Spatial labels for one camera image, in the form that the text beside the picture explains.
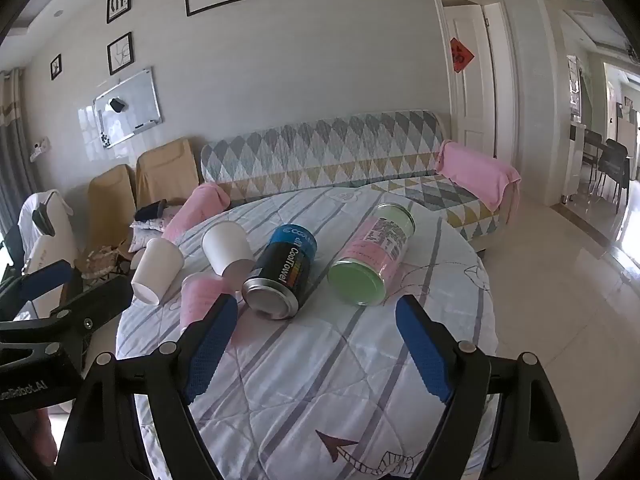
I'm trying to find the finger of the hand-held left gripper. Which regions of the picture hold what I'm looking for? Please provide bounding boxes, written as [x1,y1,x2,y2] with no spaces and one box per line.
[0,260,75,312]
[0,275,135,357]

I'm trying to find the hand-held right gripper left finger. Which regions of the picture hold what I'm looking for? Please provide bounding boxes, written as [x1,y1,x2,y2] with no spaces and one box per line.
[52,294,239,480]

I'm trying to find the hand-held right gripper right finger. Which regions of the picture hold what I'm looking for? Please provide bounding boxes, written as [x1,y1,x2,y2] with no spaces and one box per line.
[394,294,581,480]

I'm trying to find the pink plastic cup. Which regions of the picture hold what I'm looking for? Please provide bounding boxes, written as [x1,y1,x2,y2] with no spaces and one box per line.
[179,272,237,334]

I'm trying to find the white paper cup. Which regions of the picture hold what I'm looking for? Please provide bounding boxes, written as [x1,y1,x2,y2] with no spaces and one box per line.
[201,220,255,279]
[131,237,186,306]

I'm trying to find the person's left forearm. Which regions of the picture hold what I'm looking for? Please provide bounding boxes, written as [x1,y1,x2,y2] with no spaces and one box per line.
[15,406,59,469]

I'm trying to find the white covered chair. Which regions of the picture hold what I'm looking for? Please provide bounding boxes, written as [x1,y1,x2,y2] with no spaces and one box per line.
[17,189,79,277]

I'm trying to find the brown woven bag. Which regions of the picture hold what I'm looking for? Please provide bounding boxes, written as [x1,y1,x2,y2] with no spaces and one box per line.
[74,245,134,279]

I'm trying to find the patterned cushion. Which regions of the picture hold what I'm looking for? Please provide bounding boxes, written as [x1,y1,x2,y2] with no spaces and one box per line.
[128,219,169,254]

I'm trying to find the beige covered chair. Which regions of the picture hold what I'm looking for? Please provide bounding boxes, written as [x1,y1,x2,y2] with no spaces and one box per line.
[88,164,137,227]
[135,137,201,209]

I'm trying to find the pink canister with green lid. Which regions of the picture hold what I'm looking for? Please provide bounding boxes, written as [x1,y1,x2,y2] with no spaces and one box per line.
[327,202,417,307]

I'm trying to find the black and blue can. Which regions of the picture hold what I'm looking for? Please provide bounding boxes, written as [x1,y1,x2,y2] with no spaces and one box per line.
[242,223,319,321]

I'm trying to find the grey curtain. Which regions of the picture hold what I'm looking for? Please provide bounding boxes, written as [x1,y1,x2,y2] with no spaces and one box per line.
[0,67,39,242]

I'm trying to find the pink towel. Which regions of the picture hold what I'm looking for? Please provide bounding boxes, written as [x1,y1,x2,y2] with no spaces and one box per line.
[160,182,232,244]
[434,140,522,212]

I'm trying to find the whiteboard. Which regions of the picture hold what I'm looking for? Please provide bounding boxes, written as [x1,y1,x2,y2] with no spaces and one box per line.
[92,67,162,149]

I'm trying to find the sofa with diamond-pattern cover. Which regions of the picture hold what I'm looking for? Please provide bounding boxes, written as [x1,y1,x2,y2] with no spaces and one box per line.
[200,109,521,254]

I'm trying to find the black dining chair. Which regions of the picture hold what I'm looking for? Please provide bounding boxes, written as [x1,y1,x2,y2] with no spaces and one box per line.
[597,138,632,202]
[582,128,604,182]

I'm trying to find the white door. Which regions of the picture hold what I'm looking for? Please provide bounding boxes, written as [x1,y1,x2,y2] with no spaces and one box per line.
[442,2,502,162]

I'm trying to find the red door decoration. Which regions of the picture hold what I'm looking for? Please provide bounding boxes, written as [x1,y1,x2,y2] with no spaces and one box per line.
[449,37,476,75]

